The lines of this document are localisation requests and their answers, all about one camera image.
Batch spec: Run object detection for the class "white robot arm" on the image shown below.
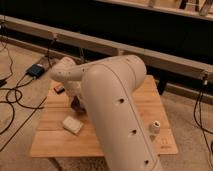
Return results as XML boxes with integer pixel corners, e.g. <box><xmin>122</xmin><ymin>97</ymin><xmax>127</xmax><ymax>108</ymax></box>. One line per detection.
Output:
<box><xmin>51</xmin><ymin>55</ymin><xmax>163</xmax><ymax>171</ymax></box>

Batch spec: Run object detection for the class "black cable right side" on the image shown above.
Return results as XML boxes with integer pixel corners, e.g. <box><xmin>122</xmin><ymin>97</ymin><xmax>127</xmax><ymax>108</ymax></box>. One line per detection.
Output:
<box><xmin>193</xmin><ymin>79</ymin><xmax>213</xmax><ymax>168</ymax></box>

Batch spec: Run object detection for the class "black rectangular case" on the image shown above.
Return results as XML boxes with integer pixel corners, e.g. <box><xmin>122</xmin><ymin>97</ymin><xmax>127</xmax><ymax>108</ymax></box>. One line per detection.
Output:
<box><xmin>54</xmin><ymin>84</ymin><xmax>65</xmax><ymax>94</ymax></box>

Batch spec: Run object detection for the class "black floor cable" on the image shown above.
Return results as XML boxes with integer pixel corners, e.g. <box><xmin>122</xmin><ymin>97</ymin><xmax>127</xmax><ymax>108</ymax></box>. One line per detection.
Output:
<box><xmin>0</xmin><ymin>39</ymin><xmax>58</xmax><ymax>153</ymax></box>

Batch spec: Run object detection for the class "black power adapter box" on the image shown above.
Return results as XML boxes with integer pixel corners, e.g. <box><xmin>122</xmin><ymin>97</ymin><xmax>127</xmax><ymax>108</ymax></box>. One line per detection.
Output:
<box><xmin>26</xmin><ymin>64</ymin><xmax>45</xmax><ymax>78</ymax></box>

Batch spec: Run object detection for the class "purple ceramic bowl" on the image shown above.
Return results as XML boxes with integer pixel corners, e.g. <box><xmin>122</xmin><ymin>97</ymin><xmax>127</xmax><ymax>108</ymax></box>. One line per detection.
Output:
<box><xmin>71</xmin><ymin>96</ymin><xmax>85</xmax><ymax>113</ymax></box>

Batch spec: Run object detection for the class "wooden table board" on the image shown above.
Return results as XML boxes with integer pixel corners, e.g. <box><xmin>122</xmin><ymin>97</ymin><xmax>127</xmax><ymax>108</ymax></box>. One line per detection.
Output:
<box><xmin>30</xmin><ymin>75</ymin><xmax>178</xmax><ymax>158</ymax></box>

